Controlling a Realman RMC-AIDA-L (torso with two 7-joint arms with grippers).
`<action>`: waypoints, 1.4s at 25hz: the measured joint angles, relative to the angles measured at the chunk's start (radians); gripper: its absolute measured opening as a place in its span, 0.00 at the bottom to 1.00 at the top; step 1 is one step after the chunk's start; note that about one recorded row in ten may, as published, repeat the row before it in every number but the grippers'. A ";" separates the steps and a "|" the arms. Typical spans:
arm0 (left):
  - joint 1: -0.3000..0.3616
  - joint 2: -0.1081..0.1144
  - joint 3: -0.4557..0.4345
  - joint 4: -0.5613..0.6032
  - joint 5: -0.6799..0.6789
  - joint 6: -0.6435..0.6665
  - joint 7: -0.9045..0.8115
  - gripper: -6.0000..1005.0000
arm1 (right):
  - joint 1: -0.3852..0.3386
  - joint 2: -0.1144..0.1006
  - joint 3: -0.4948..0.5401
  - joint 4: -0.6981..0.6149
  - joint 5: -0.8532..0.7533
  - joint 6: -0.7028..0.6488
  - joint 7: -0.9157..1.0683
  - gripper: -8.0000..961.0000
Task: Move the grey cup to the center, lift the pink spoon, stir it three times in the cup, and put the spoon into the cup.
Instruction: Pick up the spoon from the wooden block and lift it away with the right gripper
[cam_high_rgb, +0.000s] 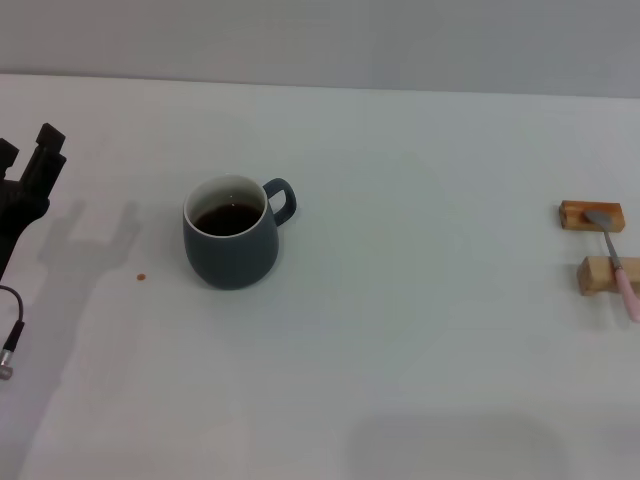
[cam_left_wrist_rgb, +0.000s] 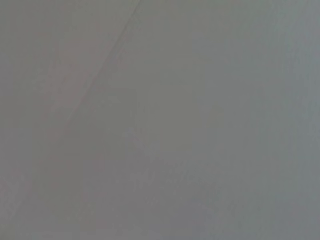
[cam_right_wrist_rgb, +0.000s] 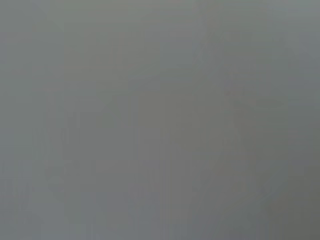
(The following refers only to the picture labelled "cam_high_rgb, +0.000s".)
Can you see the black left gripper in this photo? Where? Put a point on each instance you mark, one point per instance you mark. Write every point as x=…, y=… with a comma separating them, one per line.
x=17, y=210

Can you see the dark grey ceramic cup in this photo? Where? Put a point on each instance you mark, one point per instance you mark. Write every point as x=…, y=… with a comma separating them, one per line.
x=230, y=260

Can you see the dark coffee liquid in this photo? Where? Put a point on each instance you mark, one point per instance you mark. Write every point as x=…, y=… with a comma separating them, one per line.
x=227, y=220

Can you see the reddish brown wooden block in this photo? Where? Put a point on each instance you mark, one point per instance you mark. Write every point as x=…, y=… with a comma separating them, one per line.
x=575, y=215

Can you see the light notched wooden block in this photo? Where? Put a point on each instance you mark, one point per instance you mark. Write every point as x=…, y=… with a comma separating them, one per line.
x=597, y=277

